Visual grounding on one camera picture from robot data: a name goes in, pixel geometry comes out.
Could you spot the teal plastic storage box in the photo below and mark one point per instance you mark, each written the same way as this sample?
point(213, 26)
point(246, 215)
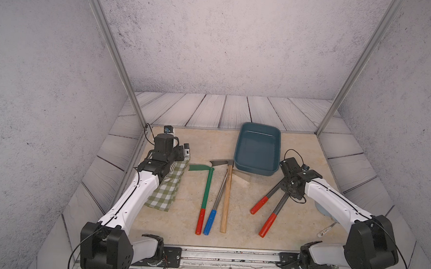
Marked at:
point(258, 149)

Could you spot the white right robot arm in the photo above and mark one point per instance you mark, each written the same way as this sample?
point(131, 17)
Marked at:
point(370, 243)

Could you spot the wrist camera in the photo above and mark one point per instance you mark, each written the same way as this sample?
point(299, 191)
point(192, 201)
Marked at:
point(304, 167)
point(168, 130)

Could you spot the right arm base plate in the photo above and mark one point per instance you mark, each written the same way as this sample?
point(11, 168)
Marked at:
point(289, 260)

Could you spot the aluminium front rail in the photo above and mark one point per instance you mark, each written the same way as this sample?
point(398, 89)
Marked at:
point(231, 259)

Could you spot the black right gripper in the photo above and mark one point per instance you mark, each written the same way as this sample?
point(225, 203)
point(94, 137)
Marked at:
point(282, 185)

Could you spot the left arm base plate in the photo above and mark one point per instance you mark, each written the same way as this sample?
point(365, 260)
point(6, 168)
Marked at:
point(171, 258)

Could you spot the wooden handled hoe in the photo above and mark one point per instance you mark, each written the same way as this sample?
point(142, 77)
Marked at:
point(227, 192)

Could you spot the light blue mug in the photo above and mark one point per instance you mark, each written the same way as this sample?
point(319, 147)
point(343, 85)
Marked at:
point(323, 211)

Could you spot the steel hoe with blue grip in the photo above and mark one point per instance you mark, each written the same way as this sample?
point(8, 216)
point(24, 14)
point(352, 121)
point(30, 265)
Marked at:
point(243, 176)

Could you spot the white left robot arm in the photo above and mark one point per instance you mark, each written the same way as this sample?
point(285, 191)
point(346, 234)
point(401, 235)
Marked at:
point(105, 244)

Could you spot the green hoe with red grip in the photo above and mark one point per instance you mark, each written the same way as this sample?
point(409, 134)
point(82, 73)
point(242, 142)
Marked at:
point(202, 167)

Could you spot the green white checkered cloth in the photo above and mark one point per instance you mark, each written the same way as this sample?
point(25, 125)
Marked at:
point(163, 197)

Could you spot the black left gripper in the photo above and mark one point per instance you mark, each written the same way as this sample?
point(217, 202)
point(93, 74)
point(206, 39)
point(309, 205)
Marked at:
point(180, 155)

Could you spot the grey hoe red grip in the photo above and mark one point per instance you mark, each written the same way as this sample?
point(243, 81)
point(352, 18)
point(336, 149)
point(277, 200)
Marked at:
point(268, 224)
point(265, 199)

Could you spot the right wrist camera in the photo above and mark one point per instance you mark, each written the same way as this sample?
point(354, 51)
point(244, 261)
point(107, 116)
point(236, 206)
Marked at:
point(304, 167)

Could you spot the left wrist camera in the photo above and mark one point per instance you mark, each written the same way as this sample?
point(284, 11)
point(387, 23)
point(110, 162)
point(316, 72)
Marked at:
point(168, 130)

